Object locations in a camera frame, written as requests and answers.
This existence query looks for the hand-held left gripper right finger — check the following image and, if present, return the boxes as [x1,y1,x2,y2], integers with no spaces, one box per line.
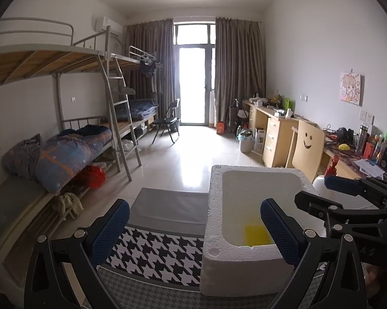
[260,199,368,309]

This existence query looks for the blue quilt with orange stripes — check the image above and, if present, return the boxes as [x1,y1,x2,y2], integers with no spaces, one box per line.
[35,124,113,195]

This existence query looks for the grey mattress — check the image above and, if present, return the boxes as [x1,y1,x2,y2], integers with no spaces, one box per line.
[0,175,49,230]

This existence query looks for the black headphones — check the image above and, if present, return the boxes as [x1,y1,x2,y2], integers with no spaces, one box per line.
[337,127,355,142]

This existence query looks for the white trash bin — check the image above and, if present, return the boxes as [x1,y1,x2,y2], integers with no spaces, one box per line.
[239,129,256,153]

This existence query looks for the black folding chair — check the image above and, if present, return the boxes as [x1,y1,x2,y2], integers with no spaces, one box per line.
[152,99,181,145]

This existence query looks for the dark hanging clothing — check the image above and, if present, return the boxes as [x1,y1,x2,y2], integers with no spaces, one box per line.
[139,58,157,78]

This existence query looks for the glass balcony door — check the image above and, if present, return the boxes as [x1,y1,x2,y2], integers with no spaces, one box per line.
[173,22,217,125]

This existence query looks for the white carton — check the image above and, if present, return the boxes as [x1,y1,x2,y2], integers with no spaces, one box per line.
[254,129,267,153]

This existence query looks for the houndstooth tablecloth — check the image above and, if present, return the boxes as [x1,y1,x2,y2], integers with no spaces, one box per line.
[61,187,368,309]

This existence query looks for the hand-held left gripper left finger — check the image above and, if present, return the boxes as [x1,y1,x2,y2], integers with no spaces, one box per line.
[23,199,130,309]

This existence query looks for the wooden chair with smiley face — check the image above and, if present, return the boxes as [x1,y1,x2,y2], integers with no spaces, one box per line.
[285,120,325,184]

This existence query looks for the white foam box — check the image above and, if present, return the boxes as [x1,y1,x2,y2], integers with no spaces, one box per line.
[200,165,326,297]

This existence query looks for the cartoon wall picture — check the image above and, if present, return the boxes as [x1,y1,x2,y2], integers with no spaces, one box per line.
[340,71,365,107]

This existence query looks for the pale crumpled clothing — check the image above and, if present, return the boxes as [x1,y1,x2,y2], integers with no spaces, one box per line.
[53,193,84,220]

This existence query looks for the wooden desk with drawers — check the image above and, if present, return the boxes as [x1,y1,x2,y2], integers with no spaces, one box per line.
[243,100,319,168]

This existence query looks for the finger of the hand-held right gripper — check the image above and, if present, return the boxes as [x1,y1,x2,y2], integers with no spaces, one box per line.
[294,191,387,229]
[324,174,387,210]

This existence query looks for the wooden desk with patterned cover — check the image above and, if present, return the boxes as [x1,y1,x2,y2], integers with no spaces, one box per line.
[320,130,387,185]

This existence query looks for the brown curtain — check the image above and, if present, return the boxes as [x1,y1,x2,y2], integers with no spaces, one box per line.
[214,17,266,127]
[125,19,175,126]

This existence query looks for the black folded cart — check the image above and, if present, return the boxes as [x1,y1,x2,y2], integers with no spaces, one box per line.
[229,99,250,130]

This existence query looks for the large metal bunk bed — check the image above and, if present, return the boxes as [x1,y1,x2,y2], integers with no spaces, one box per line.
[0,18,142,297]

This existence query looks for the row of toiletry bottles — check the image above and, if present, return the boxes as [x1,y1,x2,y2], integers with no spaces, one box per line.
[355,123,387,176]

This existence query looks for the printed paper sheet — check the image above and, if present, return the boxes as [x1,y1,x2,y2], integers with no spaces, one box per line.
[355,158,386,179]

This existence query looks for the grey crumpled blanket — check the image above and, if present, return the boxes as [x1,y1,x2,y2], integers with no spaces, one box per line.
[2,134,44,181]

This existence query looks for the white air conditioner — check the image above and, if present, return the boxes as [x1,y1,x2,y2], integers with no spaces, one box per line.
[95,16,123,36]

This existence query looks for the red plastic bag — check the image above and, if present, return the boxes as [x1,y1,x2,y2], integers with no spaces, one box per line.
[84,165,106,190]

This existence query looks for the white bottle with red cap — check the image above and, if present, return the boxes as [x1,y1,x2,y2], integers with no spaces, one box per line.
[312,155,341,197]

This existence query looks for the small metal bunk bed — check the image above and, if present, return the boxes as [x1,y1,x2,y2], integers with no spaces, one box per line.
[111,46,164,145]

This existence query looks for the dark blue quilt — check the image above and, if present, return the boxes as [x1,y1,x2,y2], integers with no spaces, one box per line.
[129,99,159,120]

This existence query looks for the yellow sponge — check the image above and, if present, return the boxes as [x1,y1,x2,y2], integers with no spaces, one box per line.
[244,224,275,247]

